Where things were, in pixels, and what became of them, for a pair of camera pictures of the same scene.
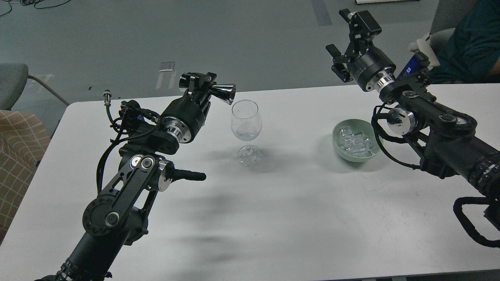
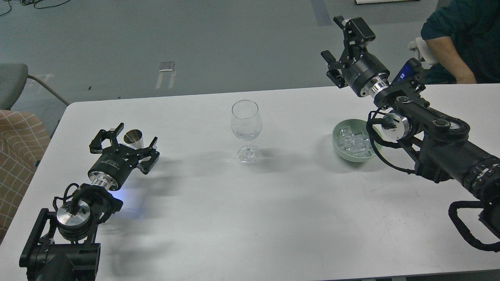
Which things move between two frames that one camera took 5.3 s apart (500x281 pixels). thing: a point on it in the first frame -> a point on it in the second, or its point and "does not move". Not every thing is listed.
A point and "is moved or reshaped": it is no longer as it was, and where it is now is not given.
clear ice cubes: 358,145 does not move
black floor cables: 25,2 does not move
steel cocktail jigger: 225,92 is moved or reshaped
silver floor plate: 166,66 does not move
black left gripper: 184,118 -> 112,166
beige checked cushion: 24,138 does not move
